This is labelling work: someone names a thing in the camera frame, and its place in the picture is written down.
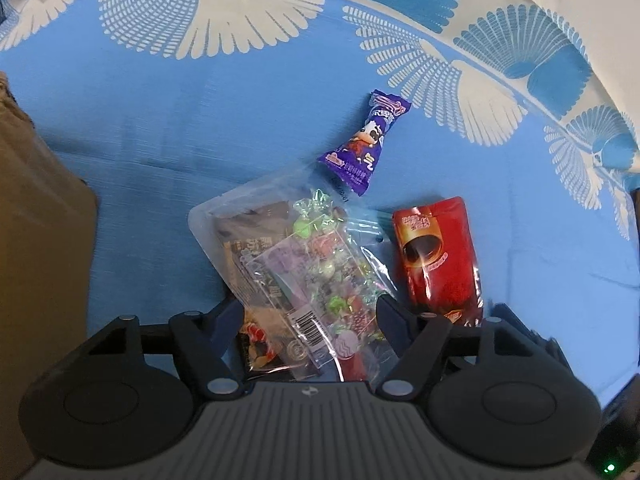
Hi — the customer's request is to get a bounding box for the purple candy packet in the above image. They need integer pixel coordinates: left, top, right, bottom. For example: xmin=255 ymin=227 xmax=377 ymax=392
xmin=318 ymin=89 xmax=412 ymax=196

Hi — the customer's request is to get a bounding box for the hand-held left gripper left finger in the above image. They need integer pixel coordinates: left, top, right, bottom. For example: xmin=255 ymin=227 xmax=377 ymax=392
xmin=87 ymin=296 xmax=247 ymax=402

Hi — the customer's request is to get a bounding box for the red coffee packet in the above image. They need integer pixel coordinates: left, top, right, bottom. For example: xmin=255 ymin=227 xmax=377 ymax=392
xmin=391 ymin=196 xmax=485 ymax=328

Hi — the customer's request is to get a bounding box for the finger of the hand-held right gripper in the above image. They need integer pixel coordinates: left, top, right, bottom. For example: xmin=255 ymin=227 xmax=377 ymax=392
xmin=487 ymin=302 xmax=568 ymax=361

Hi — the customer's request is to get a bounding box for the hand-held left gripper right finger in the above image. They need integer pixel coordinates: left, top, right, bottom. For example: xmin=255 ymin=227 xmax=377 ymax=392
xmin=374 ymin=294 xmax=538 ymax=402

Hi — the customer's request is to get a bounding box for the blue white printed blanket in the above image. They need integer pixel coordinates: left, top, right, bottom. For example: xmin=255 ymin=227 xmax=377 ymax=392
xmin=0 ymin=0 xmax=640 ymax=411

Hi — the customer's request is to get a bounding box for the cardboard box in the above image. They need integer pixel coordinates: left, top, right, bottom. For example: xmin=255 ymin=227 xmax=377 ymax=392
xmin=0 ymin=71 xmax=99 ymax=480

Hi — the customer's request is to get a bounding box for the clear bag of candies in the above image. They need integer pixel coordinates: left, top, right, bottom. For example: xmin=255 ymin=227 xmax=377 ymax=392
xmin=189 ymin=162 xmax=401 ymax=383

